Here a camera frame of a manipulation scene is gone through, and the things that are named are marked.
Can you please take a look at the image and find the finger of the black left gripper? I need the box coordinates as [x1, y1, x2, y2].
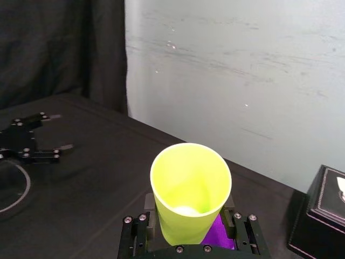
[22, 144, 74, 165]
[10, 112, 63, 128]

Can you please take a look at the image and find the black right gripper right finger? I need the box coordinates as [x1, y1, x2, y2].
[220, 194, 269, 259]

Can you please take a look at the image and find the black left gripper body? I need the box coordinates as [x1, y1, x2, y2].
[0, 121, 37, 165]

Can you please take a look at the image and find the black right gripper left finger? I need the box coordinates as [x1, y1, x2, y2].
[117, 192, 164, 259]

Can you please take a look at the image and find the lime green plastic cup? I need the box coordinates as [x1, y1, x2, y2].
[150, 142, 232, 247]

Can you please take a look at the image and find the purple plastic cup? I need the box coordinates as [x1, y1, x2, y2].
[205, 212, 236, 250]

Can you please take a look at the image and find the black table cloth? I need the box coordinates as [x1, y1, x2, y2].
[0, 93, 345, 259]

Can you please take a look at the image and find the black stitched tissue box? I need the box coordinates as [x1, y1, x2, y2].
[287, 163, 345, 259]

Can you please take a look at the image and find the black curtain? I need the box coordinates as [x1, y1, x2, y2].
[0, 0, 129, 115]

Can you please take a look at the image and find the white tissue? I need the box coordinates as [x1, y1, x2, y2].
[335, 174, 345, 202]

